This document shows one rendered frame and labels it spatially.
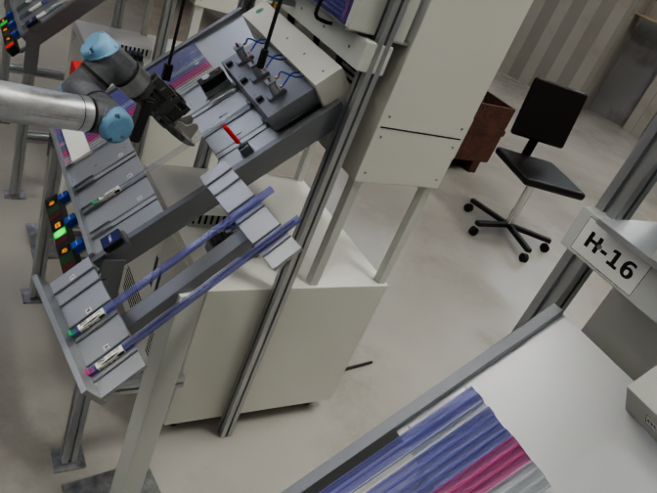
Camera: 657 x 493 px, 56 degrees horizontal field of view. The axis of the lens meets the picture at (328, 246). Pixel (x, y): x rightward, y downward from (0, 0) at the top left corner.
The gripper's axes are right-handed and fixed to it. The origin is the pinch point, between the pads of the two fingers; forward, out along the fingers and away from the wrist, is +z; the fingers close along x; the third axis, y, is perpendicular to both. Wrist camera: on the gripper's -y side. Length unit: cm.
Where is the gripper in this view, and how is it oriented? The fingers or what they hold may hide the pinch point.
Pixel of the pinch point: (188, 142)
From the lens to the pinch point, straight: 167.9
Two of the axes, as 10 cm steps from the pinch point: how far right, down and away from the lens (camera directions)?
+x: -4.5, -6.0, 6.7
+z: 4.8, 4.7, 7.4
